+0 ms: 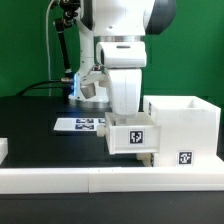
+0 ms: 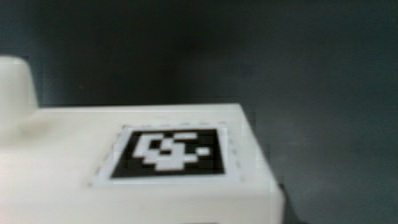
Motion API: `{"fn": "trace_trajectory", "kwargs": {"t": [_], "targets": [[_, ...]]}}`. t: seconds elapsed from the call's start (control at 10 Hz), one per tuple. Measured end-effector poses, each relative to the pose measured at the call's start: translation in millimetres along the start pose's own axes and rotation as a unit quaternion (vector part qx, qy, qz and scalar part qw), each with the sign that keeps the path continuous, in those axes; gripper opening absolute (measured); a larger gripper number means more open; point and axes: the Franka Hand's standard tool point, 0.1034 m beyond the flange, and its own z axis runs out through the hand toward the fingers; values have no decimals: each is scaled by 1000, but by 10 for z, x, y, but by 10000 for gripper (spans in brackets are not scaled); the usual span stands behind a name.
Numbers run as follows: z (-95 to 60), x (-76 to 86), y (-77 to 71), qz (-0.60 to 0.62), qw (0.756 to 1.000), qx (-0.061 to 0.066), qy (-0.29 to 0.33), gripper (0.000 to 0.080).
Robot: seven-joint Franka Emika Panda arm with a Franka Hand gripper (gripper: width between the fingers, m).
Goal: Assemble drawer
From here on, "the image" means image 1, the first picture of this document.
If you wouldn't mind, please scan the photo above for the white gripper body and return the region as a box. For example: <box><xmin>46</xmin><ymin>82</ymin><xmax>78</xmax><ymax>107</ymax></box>
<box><xmin>96</xmin><ymin>41</ymin><xmax>147</xmax><ymax>117</ymax></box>

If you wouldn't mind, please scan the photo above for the white drawer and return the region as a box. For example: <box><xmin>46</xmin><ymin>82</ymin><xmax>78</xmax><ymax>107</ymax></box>
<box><xmin>97</xmin><ymin>112</ymin><xmax>161</xmax><ymax>155</ymax></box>
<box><xmin>136</xmin><ymin>153</ymin><xmax>159</xmax><ymax>167</ymax></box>

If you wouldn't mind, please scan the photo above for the white drawer cabinet box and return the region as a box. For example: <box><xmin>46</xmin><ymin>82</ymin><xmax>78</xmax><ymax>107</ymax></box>
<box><xmin>143</xmin><ymin>95</ymin><xmax>223</xmax><ymax>167</ymax></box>

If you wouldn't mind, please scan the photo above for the white front drawer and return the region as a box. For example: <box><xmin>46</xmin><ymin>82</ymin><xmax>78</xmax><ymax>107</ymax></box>
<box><xmin>136</xmin><ymin>153</ymin><xmax>159</xmax><ymax>167</ymax></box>

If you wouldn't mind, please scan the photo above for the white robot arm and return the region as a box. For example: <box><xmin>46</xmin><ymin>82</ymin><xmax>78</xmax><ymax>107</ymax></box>
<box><xmin>49</xmin><ymin>0</ymin><xmax>176</xmax><ymax>118</ymax></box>

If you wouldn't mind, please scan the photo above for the paper marker sheet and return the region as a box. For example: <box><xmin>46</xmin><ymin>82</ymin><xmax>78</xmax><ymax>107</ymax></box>
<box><xmin>54</xmin><ymin>118</ymin><xmax>105</xmax><ymax>132</ymax></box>

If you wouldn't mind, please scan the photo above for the white front fence bar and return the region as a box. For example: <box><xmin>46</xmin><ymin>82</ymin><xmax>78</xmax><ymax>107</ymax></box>
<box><xmin>0</xmin><ymin>167</ymin><xmax>224</xmax><ymax>194</ymax></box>

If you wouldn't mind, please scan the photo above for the black cable bundle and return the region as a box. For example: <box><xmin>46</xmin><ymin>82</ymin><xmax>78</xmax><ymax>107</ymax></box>
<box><xmin>15</xmin><ymin>0</ymin><xmax>81</xmax><ymax>98</ymax></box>

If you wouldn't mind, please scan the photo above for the white camera cable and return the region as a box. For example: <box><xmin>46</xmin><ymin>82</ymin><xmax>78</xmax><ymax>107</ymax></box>
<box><xmin>45</xmin><ymin>0</ymin><xmax>57</xmax><ymax>98</ymax></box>

